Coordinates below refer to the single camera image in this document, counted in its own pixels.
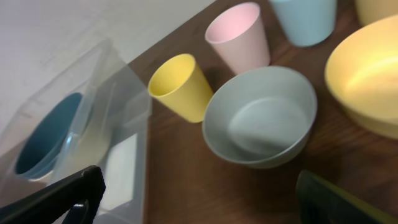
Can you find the yellow plastic cup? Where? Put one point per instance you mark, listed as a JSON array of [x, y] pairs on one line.
[[180, 85], [370, 11]]

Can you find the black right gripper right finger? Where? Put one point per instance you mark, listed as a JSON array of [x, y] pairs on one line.
[[323, 202]]

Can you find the light blue plastic cup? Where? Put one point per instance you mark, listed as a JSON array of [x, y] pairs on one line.
[[306, 22]]

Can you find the white label in container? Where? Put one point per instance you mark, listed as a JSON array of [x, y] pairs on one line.
[[119, 174]]

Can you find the yellow plastic bowl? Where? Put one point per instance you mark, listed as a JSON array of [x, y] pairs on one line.
[[361, 75]]

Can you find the grey plastic bowl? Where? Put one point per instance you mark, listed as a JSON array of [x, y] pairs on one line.
[[262, 118]]

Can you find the dark blue bowl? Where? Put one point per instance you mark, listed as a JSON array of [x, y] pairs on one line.
[[39, 154]]

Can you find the pink plastic cup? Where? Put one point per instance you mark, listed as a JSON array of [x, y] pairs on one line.
[[238, 36]]

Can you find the clear plastic storage container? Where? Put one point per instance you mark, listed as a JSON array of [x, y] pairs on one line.
[[113, 95]]

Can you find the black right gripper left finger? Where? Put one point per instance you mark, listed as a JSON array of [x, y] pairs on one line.
[[78, 196]]

